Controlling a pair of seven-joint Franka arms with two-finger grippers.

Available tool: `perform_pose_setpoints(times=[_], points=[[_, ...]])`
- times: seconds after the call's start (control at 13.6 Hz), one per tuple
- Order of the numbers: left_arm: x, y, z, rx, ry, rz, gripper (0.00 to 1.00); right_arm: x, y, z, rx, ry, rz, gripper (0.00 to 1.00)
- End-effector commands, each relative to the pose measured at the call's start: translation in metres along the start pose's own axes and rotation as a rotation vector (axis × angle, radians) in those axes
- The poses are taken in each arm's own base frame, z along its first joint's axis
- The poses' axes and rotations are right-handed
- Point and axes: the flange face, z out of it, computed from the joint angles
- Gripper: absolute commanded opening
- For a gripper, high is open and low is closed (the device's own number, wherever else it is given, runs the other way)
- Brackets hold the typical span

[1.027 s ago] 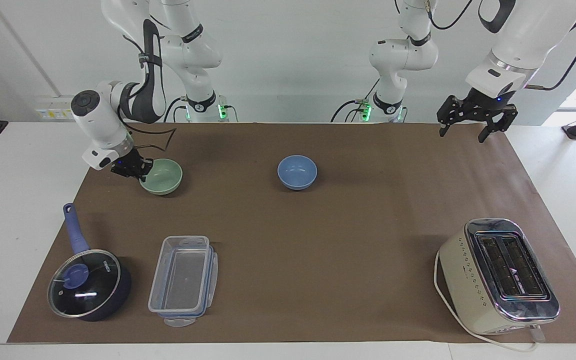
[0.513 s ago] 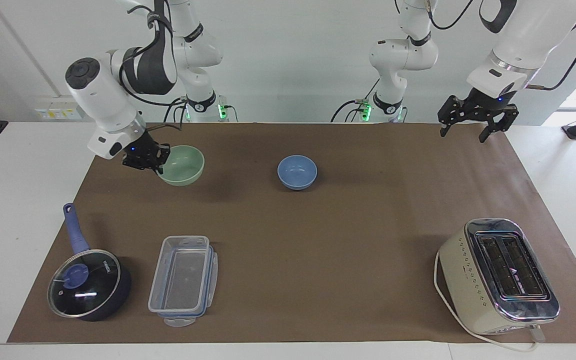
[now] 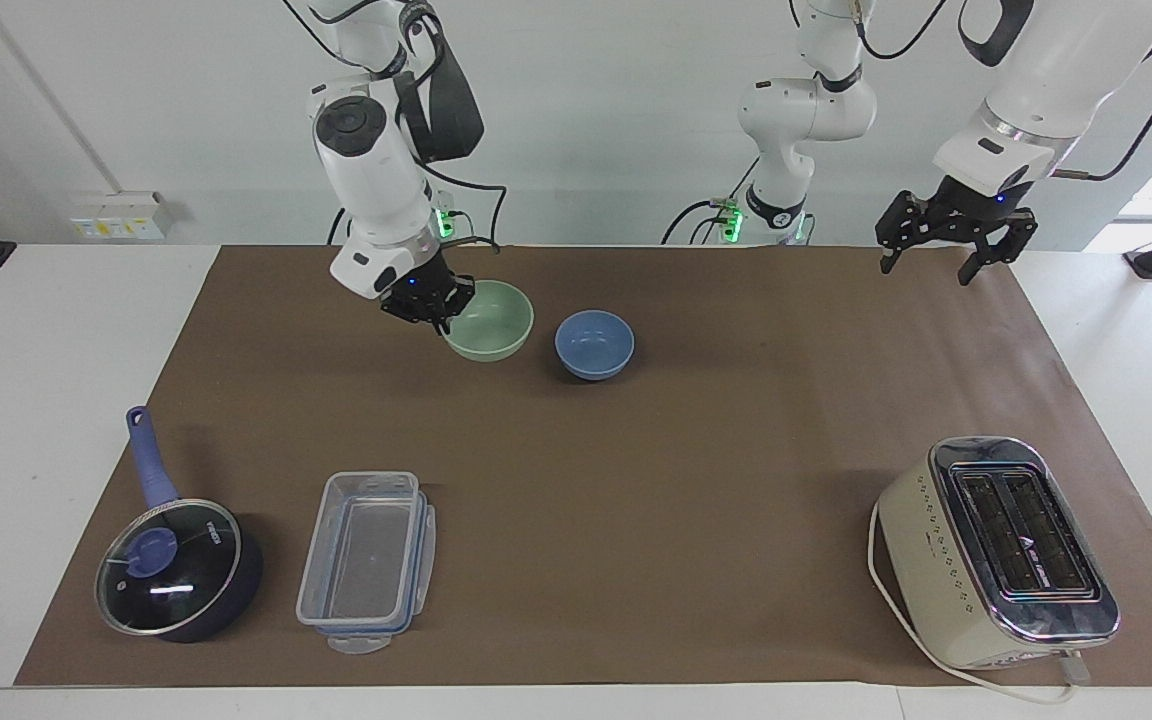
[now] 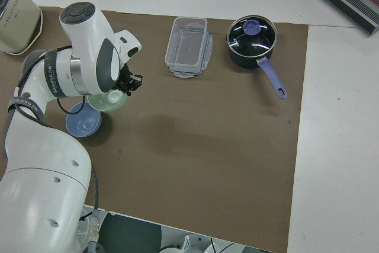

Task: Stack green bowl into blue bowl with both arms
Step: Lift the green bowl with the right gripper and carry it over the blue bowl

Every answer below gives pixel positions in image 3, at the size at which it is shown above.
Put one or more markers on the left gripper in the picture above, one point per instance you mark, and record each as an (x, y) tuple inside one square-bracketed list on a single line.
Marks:
[(976, 212)]

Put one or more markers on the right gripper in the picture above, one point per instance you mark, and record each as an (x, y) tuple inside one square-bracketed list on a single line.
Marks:
[(413, 283)]

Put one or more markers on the green bowl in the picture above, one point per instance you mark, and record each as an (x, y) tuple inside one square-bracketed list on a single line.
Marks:
[(496, 325)]

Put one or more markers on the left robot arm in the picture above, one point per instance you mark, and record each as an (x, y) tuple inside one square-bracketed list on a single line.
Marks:
[(1046, 80)]

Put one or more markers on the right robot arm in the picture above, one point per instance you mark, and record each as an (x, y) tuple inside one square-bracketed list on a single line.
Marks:
[(368, 170)]

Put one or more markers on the blue bowl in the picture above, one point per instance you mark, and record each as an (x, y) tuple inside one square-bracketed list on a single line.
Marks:
[(593, 345)]

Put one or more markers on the clear plastic container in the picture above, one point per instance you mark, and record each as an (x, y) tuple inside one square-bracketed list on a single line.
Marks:
[(366, 560)]

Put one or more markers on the cream toaster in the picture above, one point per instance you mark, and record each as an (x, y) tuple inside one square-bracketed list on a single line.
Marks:
[(946, 560)]

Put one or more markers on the blue saucepan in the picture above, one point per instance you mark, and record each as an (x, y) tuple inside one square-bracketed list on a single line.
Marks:
[(236, 590)]

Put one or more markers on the glass lid with blue knob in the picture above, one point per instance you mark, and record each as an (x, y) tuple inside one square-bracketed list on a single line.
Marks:
[(176, 570)]

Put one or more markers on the white wall socket box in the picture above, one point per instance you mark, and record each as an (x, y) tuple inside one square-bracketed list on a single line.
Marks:
[(121, 215)]

